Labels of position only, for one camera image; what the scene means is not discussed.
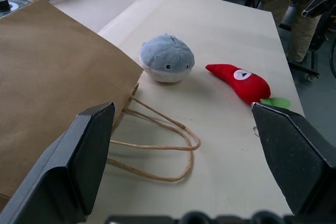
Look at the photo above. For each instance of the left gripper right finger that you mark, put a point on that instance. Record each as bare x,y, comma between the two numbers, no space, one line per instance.
302,161

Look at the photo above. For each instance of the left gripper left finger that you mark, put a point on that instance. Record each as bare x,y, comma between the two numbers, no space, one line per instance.
65,176

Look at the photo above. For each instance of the red chili plush toy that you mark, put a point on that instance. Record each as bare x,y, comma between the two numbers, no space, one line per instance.
244,82

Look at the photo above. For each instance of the brown paper bag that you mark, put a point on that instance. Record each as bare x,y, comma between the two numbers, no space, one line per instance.
52,64

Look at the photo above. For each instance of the grey shark plush toy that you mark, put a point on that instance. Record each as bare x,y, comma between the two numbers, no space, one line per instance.
165,56

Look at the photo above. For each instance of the bystander person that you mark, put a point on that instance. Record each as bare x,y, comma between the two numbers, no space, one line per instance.
296,37

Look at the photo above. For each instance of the round black kettle base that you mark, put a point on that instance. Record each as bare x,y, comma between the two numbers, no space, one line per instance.
5,3

